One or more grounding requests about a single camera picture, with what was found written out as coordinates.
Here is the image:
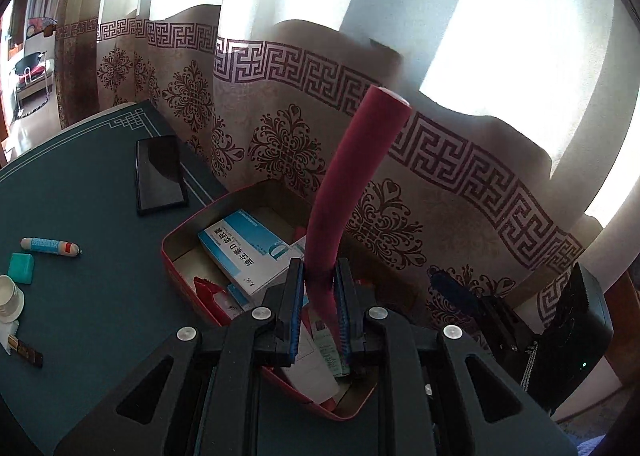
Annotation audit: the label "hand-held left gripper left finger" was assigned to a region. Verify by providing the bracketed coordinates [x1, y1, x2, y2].
[54, 259, 306, 456]

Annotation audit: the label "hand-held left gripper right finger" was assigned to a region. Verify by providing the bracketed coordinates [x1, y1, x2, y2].
[334, 259, 578, 456]

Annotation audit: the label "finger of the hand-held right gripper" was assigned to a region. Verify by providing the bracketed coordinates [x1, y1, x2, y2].
[429, 270, 533, 362]

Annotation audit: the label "small green box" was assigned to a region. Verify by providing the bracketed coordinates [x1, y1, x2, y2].
[312, 316, 351, 377]

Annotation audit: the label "blue white medicine box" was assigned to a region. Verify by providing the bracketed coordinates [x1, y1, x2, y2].
[287, 321, 342, 406]
[197, 209, 291, 297]

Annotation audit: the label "red plastic packet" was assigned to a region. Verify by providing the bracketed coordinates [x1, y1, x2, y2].
[194, 276, 233, 327]

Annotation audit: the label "red tin container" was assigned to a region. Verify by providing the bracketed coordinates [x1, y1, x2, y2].
[161, 179, 381, 421]

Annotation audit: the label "pink foam tube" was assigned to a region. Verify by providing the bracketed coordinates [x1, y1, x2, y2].
[305, 85, 412, 332]

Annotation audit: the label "blue cylindrical tube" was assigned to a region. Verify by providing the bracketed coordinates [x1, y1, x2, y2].
[20, 236, 83, 258]

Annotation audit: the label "small teal box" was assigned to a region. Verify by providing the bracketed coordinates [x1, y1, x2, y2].
[9, 253, 36, 284]

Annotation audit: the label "round white tape rolls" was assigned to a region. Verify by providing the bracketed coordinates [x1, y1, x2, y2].
[0, 275, 26, 324]

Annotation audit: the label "white gauze packet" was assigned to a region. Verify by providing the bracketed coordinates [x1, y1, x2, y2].
[0, 320, 23, 354]

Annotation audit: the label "black smartphone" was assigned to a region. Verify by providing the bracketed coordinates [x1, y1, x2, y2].
[136, 135, 190, 217]

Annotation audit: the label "patterned beige curtain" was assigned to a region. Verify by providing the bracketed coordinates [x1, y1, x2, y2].
[27, 0, 640, 427]

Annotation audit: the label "dark rectangular bar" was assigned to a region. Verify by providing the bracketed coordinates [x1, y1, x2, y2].
[7, 335, 44, 368]

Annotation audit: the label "white frame commode chair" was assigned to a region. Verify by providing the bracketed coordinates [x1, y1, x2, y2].
[12, 50, 56, 110]

